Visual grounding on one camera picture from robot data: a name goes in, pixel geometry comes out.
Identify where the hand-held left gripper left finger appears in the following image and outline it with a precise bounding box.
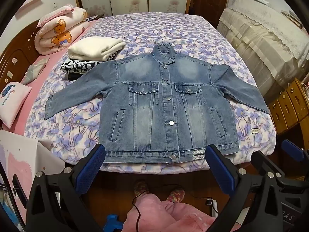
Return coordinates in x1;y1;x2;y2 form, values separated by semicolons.
25;144;107;232

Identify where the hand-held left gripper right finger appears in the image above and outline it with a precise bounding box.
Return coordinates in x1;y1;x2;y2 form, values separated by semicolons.
205;144;286;232

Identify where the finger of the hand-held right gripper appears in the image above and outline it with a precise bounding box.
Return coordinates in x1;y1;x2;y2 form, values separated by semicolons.
281;139;309;163
251;153;291;182

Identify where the blue denim jacket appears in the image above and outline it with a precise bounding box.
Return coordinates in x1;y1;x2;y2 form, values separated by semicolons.
44;43;270;163

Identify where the white power plug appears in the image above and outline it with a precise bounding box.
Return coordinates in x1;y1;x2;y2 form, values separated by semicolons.
212;198;220;217

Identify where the wooden drawer cabinet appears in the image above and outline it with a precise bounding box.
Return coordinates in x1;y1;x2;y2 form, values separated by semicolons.
267;77;309;136

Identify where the person's right knitted slipper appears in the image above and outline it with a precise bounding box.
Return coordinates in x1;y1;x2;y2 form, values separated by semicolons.
166;188;185;202

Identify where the person's knitted slipper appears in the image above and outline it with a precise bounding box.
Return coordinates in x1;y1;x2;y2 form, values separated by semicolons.
166;188;185;202
134;180;150;199

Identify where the person's left knitted slipper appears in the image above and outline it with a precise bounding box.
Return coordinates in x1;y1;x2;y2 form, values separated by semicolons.
134;180;150;199

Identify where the blue plastic object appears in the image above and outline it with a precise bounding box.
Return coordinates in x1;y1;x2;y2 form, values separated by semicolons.
104;214;126;232

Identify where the white pink cardboard box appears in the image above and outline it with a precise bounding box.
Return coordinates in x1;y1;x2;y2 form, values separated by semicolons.
0;129;65;211

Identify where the small pink pillow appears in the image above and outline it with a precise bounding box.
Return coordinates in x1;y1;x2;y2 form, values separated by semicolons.
0;82;32;129

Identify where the folded black white patterned cloth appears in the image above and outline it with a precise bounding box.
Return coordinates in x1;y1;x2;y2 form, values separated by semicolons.
60;53;119;74

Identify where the pink bed sheet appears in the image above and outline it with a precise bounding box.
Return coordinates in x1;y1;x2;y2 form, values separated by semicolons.
1;19;99;138

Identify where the cream lace covered furniture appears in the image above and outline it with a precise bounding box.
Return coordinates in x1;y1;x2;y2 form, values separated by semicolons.
216;0;309;99

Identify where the grey patterned cushion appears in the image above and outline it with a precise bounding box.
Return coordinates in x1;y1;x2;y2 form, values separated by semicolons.
20;57;50;85

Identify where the folded cream sweater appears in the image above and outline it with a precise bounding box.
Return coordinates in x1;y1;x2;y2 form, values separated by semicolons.
68;37;125;61

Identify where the wooden headboard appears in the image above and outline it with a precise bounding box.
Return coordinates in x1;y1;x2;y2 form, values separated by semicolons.
0;19;40;126

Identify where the rolled pink bear quilt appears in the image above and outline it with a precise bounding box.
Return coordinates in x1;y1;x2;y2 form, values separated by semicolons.
34;4;90;55

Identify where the purple cat print blanket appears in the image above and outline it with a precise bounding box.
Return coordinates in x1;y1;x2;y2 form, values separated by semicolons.
24;13;277;174

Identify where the pink wall shelf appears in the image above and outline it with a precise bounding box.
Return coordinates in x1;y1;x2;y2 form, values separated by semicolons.
20;0;57;17

